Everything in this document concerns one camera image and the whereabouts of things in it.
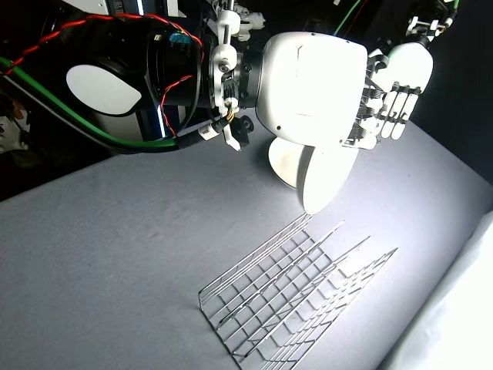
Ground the wire dish rack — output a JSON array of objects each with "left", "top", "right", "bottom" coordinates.
[{"left": 197, "top": 214, "right": 398, "bottom": 367}]

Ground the white sheet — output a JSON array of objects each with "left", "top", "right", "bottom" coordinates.
[{"left": 379, "top": 210, "right": 493, "bottom": 370}]

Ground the white robot body column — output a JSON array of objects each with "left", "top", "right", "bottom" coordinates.
[{"left": 57, "top": 0, "right": 189, "bottom": 142}]

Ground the grey table cloth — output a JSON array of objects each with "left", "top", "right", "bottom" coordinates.
[{"left": 0, "top": 107, "right": 493, "bottom": 370}]

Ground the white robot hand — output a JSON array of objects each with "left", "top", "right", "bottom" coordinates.
[
  {"left": 369, "top": 41, "right": 434, "bottom": 140},
  {"left": 256, "top": 31, "right": 386, "bottom": 151}
]

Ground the white round plate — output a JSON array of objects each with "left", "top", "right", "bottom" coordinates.
[
  {"left": 296, "top": 144, "right": 360, "bottom": 215},
  {"left": 268, "top": 136, "right": 310, "bottom": 190}
]

